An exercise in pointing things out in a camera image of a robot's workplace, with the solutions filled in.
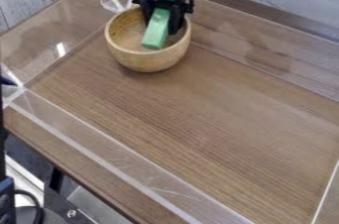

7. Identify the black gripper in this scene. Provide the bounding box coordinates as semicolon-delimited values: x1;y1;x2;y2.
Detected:
132;0;195;35

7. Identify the green rectangular block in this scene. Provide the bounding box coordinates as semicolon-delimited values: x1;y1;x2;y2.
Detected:
142;7;170;51

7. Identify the brown wooden bowl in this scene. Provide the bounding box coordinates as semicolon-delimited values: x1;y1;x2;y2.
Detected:
104;8;192;72

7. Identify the black table leg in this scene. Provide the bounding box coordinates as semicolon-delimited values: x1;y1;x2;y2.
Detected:
49;168;64;193

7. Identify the clear acrylic tray wall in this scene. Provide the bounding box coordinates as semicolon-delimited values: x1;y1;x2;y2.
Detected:
0;0;339;224

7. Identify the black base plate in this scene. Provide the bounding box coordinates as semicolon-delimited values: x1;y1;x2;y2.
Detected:
44;187;96;224

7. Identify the black cable loop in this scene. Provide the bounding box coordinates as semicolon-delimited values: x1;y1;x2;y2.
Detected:
8;189;45;224

